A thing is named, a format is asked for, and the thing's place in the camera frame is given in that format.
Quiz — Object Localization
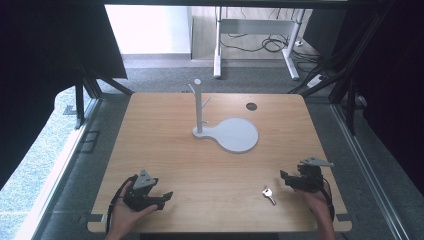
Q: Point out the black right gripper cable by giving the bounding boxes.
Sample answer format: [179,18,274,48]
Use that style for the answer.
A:
[319,178,336,222]

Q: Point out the silver key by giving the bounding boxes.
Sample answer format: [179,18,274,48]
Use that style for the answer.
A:
[261,185,278,207]

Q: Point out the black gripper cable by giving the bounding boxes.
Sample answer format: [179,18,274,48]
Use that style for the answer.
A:
[105,174,139,235]
[319,178,336,222]

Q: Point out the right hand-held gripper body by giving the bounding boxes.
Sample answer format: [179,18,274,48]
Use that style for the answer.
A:
[293,156,335,193]

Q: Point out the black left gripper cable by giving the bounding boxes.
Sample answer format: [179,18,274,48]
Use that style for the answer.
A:
[105,174,139,235]

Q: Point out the white key stand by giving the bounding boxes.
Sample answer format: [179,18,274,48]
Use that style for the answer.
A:
[187,78,260,155]

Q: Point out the person's right hand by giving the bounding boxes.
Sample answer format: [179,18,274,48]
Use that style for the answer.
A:
[293,181,334,222]

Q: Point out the black metal frame strut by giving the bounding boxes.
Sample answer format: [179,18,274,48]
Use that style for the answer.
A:
[73,63,135,131]
[287,0,398,136]

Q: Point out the black curtain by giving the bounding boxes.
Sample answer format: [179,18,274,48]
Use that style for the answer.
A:
[0,0,128,191]
[329,0,424,198]

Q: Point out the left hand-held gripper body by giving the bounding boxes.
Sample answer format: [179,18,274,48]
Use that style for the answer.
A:
[124,169,161,212]

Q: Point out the white power strip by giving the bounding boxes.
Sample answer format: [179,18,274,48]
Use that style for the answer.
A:
[305,73,326,90]

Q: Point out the white desk frame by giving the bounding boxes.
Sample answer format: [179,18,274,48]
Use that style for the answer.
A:
[213,5,307,81]

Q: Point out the person's left hand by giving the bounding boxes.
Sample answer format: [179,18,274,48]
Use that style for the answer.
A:
[106,181,159,238]

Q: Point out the black floor cables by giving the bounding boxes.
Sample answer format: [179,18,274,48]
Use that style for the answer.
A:
[219,8,323,73]

